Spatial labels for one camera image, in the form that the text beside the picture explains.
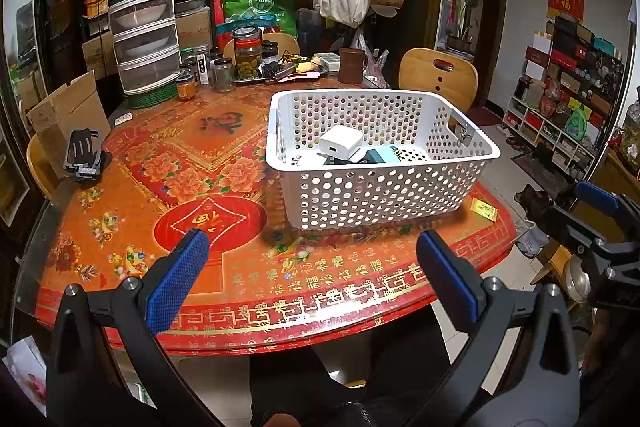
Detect empty glass jar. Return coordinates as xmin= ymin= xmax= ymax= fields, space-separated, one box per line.
xmin=213 ymin=57 xmax=236 ymax=94

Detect white shelf with gift boxes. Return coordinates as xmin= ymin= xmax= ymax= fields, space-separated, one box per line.
xmin=501 ymin=13 xmax=627 ymax=178

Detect green shopping bag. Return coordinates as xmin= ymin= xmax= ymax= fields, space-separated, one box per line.
xmin=222 ymin=0 xmax=299 ymax=38

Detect white slipper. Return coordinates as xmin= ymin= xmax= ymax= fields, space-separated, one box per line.
xmin=514 ymin=221 xmax=550 ymax=259

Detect small yellow box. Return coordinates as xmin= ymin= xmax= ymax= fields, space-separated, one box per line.
xmin=470 ymin=198 xmax=499 ymax=223

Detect metal pot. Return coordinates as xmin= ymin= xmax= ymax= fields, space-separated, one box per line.
xmin=564 ymin=252 xmax=595 ymax=304

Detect dark door mat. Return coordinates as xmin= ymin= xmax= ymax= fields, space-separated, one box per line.
xmin=511 ymin=151 xmax=572 ymax=186

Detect dark shoes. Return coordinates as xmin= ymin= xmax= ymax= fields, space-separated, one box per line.
xmin=514 ymin=183 xmax=553 ymax=219

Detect teal box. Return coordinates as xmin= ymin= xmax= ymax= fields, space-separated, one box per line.
xmin=362 ymin=145 xmax=402 ymax=166

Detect brown mug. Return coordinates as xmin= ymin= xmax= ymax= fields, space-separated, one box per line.
xmin=338 ymin=47 xmax=369 ymax=86

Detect person's right forearm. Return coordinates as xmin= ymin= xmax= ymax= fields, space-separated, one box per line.
xmin=580 ymin=307 xmax=640 ymax=410

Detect black item in basket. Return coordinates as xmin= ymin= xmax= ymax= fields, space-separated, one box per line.
xmin=323 ymin=151 xmax=372 ymax=166

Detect wooden chair with handle slot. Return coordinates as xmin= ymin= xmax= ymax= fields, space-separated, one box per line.
xmin=398 ymin=48 xmax=479 ymax=111

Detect clear plastic bag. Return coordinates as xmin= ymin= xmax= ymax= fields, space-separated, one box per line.
xmin=349 ymin=31 xmax=392 ymax=88

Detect stacked clear food cover tower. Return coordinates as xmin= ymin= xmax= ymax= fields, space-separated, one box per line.
xmin=104 ymin=0 xmax=182 ymax=109

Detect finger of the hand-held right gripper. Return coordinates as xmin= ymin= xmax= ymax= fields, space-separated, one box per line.
xmin=544 ymin=180 xmax=627 ymax=254

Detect black plastic holder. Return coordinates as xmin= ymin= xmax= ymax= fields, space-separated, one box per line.
xmin=62 ymin=129 xmax=107 ymax=182

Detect open cardboard box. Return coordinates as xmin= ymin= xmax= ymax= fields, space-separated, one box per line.
xmin=26 ymin=70 xmax=112 ymax=181

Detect white square charger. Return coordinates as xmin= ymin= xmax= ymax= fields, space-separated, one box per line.
xmin=319 ymin=123 xmax=364 ymax=156

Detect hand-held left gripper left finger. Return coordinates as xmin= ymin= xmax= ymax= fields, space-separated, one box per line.
xmin=47 ymin=229 xmax=221 ymax=427

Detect yellow cloth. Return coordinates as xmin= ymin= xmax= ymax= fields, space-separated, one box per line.
xmin=294 ymin=58 xmax=327 ymax=76

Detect white perforated plastic basket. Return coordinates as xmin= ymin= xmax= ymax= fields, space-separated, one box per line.
xmin=265 ymin=89 xmax=502 ymax=231

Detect printed paper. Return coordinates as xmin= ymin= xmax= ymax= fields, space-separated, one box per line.
xmin=2 ymin=336 xmax=49 ymax=417

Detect small orange jar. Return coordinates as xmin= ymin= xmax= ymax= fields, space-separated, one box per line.
xmin=175 ymin=74 xmax=196 ymax=101

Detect red patterned tablecloth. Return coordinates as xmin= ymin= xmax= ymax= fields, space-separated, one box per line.
xmin=37 ymin=74 xmax=518 ymax=355

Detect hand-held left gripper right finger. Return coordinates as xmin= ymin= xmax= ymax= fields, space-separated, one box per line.
xmin=405 ymin=229 xmax=583 ymax=427

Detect potted plant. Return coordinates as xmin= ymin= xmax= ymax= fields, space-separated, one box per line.
xmin=444 ymin=0 xmax=483 ymax=54

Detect round wooden chair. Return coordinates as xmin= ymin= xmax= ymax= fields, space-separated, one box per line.
xmin=25 ymin=134 xmax=63 ymax=204

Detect red lid pickle jar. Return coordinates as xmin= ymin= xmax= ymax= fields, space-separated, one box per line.
xmin=233 ymin=27 xmax=264 ymax=84

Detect wooden stool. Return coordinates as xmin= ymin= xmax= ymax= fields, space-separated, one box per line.
xmin=529 ymin=236 xmax=574 ymax=286

